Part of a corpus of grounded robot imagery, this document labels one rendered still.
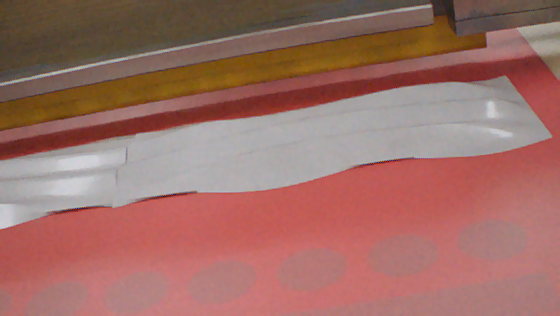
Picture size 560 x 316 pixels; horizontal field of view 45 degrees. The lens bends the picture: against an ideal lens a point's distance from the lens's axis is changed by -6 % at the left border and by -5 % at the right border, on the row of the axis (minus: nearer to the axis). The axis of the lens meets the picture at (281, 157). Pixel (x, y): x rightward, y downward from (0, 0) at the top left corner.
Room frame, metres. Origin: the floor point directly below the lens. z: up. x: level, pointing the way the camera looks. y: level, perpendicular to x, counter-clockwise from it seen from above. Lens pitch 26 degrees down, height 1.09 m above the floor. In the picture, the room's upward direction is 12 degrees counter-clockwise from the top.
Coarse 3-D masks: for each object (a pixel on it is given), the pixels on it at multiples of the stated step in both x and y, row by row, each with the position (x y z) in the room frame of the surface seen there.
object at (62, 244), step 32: (32, 128) 0.37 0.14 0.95; (64, 128) 0.36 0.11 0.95; (96, 128) 0.35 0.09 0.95; (128, 128) 0.34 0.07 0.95; (0, 160) 0.33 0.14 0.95; (32, 224) 0.25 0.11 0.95; (64, 224) 0.25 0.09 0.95; (96, 224) 0.24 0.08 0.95; (0, 256) 0.23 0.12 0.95; (32, 256) 0.23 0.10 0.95; (64, 256) 0.22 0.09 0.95
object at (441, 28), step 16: (384, 32) 0.34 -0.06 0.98; (400, 32) 0.34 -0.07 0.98; (416, 32) 0.34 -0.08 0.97; (432, 32) 0.34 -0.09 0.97; (448, 32) 0.34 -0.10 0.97; (288, 48) 0.34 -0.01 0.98; (304, 48) 0.34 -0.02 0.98; (320, 48) 0.34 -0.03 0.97; (336, 48) 0.34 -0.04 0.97; (352, 48) 0.34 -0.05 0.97; (208, 64) 0.35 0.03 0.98; (224, 64) 0.35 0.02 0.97; (240, 64) 0.35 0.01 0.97; (256, 64) 0.35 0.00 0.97; (128, 80) 0.35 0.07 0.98; (144, 80) 0.35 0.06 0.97; (160, 80) 0.35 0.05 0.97; (176, 80) 0.35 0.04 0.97; (48, 96) 0.36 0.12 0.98; (64, 96) 0.35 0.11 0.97; (80, 96) 0.35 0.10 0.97; (0, 112) 0.36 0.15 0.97
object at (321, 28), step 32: (416, 0) 0.33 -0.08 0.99; (224, 32) 0.33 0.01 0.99; (256, 32) 0.32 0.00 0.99; (288, 32) 0.32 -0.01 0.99; (320, 32) 0.32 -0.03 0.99; (352, 32) 0.32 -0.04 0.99; (64, 64) 0.34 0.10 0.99; (96, 64) 0.33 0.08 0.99; (128, 64) 0.33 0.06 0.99; (160, 64) 0.33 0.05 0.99; (192, 64) 0.33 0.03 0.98; (0, 96) 0.33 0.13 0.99; (32, 96) 0.33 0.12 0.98
